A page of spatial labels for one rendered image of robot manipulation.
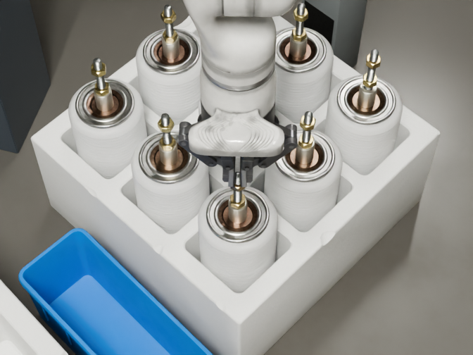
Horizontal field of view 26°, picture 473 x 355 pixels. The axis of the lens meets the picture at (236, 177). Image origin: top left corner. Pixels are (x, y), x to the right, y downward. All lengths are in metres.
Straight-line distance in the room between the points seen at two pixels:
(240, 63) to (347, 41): 0.68
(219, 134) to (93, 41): 0.78
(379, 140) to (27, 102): 0.56
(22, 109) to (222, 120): 0.64
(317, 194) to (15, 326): 0.40
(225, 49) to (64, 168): 0.50
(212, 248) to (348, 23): 0.49
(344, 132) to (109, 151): 0.30
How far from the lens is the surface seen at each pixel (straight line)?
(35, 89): 1.61
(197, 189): 1.27
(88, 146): 1.33
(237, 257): 1.22
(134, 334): 1.43
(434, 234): 1.52
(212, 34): 0.90
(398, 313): 1.46
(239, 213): 1.20
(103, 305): 1.45
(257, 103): 0.98
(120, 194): 1.33
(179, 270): 1.27
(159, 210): 1.29
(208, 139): 0.97
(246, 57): 0.92
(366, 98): 1.30
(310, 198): 1.26
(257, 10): 0.87
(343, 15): 1.53
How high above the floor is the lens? 1.31
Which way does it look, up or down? 58 degrees down
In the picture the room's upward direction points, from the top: straight up
